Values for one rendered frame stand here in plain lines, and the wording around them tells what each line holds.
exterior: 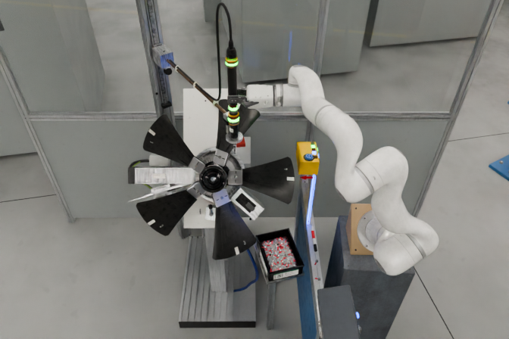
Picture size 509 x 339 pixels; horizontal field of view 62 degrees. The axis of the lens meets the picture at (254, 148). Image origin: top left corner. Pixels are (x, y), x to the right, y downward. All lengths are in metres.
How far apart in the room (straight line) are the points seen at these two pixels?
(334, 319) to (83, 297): 1.98
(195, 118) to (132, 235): 1.40
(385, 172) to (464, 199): 2.50
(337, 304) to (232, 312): 1.37
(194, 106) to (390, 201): 1.12
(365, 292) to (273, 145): 1.09
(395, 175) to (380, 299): 0.94
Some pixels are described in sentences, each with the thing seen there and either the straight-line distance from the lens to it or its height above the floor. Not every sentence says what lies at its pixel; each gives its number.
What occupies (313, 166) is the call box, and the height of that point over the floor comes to 1.04.
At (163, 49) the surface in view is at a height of 1.53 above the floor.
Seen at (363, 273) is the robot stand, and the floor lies 0.91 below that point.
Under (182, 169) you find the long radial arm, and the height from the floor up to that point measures 1.14.
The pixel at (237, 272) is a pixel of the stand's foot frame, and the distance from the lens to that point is 2.89.
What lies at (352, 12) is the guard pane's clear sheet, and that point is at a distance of 2.28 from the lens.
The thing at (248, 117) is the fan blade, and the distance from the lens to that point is 1.82.
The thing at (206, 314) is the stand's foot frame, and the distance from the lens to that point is 2.76.
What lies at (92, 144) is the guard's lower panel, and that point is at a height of 0.76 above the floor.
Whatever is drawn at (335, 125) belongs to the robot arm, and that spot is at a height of 1.75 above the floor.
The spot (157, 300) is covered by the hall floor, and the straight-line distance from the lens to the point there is 2.94.
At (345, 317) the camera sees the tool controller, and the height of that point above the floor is 1.25.
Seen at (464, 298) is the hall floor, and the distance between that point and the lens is 3.19.
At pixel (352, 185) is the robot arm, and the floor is 1.62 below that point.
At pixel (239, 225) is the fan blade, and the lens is 1.94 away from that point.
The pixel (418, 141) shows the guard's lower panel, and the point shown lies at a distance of 2.87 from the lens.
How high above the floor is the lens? 2.52
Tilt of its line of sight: 41 degrees down
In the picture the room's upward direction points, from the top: straight up
